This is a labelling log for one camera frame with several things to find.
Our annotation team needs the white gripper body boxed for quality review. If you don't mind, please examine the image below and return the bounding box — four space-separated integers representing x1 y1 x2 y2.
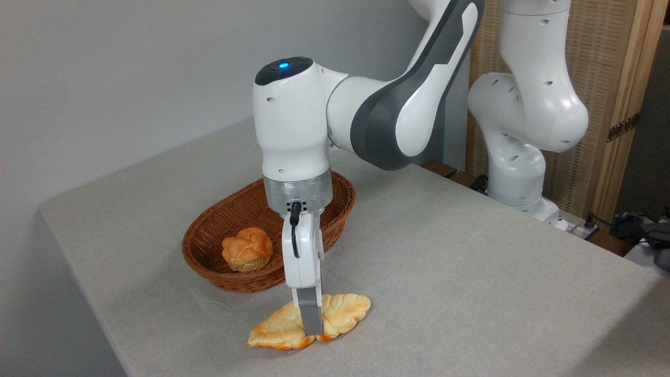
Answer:
282 209 325 290

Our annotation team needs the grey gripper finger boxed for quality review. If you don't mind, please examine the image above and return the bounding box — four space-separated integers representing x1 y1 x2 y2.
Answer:
291 285 325 336

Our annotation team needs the long braided bread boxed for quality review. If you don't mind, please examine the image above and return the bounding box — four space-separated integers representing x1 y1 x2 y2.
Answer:
247 293 372 351

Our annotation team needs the round braided bread bun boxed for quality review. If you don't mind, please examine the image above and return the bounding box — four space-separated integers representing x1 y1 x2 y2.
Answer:
221 227 274 272

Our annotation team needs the brown wicker oval basket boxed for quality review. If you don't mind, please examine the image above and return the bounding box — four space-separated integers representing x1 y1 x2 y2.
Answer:
182 171 356 293

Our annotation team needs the grey tablecloth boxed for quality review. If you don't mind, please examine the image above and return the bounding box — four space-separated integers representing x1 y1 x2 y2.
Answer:
38 116 665 377

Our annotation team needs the black metal screen hinge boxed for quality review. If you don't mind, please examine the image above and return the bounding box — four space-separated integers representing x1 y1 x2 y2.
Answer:
607 112 640 143

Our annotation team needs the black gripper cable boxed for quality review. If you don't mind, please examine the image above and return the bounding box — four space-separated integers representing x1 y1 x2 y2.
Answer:
289 202 304 259

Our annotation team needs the dark cable bundle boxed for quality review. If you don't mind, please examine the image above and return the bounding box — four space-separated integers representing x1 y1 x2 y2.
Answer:
585 210 670 272

